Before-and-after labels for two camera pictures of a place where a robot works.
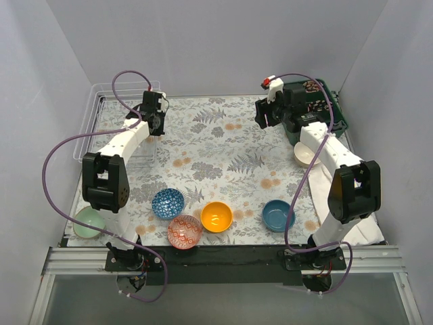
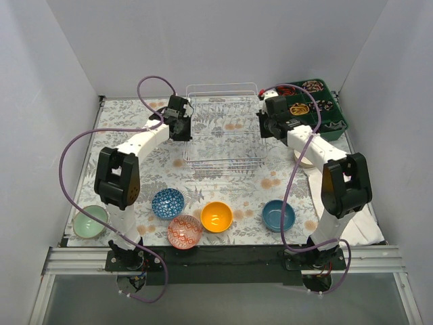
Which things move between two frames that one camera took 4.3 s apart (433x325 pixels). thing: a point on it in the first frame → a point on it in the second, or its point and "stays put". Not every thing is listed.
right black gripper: x=268 y=113 → x=265 y=126
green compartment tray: x=321 y=102 stays put
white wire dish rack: x=108 y=106 → x=224 y=128
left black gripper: x=149 y=110 → x=181 y=131
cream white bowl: x=304 y=156 stays put
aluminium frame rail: x=358 y=259 stays put
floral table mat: x=214 y=179 stays put
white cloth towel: x=367 y=231 stays put
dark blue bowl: x=275 y=214 stays put
